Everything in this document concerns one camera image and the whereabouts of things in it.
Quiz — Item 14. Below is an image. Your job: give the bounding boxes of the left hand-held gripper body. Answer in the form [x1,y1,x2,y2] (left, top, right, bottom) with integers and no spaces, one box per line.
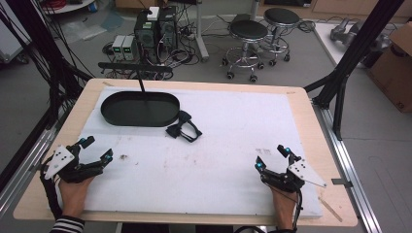
[41,144,106,184]

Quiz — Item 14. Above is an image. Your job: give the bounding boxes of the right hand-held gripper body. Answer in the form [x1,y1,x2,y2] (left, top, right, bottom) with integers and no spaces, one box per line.
[260,157,327,194]

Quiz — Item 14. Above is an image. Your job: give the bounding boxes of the person's right hand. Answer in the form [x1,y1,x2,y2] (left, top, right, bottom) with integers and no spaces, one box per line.
[270,187,298,230]

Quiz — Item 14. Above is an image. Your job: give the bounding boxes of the person's left hand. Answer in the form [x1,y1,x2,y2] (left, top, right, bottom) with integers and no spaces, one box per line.
[57,176,95,218]

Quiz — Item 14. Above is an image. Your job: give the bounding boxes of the white foam mat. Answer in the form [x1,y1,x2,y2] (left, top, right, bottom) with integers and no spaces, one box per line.
[78,85,324,218]

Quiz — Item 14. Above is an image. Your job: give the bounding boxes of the thin wooden stick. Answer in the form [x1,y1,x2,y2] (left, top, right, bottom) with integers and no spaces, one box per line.
[318,196,344,223]

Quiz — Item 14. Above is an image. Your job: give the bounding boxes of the black oval tray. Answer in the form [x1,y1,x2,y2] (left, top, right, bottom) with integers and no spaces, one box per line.
[100,90,181,128]

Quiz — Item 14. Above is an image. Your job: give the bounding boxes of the black bow tie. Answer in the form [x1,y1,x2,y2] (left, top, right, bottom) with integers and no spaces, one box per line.
[165,110,204,144]

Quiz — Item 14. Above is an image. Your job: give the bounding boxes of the black T-shaped stand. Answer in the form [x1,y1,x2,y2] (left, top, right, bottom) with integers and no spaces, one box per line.
[97,61,174,100]

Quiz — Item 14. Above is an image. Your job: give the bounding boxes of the grey power supply unit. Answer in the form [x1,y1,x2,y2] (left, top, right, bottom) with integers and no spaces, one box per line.
[111,34,126,61]
[122,34,136,61]

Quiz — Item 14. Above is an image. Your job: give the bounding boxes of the black computer tower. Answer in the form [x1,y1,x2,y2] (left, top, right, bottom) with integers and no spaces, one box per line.
[157,5,179,50]
[133,12,160,64]

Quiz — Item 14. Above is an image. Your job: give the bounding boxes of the black round stool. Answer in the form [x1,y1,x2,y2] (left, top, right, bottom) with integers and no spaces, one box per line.
[262,7,301,68]
[221,19,270,83]

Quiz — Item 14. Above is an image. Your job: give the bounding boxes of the cardboard box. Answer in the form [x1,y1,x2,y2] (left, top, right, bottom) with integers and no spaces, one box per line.
[366,21,412,114]

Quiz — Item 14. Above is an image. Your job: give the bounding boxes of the grey machine part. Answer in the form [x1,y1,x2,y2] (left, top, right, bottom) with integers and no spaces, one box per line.
[329,17,361,44]

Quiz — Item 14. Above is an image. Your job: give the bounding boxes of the white box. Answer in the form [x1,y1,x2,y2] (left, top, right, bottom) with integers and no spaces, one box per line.
[146,6,160,21]

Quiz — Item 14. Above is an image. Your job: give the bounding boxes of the grey desk leg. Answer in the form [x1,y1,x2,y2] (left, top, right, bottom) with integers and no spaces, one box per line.
[193,0,211,63]

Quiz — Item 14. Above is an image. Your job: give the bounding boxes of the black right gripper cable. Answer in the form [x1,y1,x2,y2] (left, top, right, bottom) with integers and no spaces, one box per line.
[232,188,305,233]

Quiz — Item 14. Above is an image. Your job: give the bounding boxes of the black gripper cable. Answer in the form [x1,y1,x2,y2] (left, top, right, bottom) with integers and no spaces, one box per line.
[39,160,63,220]
[232,188,305,233]

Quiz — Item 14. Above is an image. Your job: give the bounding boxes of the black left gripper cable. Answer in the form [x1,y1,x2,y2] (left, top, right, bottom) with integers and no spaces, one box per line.
[39,160,63,220]

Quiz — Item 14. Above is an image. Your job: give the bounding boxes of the aluminium rail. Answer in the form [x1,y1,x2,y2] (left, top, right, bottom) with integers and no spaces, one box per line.
[0,124,67,215]
[311,99,384,233]

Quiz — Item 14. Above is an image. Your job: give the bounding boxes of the black metal frame post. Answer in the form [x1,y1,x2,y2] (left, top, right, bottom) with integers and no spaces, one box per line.
[303,0,406,141]
[0,0,93,192]

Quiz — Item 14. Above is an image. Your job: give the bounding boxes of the bundle of floor cables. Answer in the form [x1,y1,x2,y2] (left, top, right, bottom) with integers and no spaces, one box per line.
[101,9,203,82]

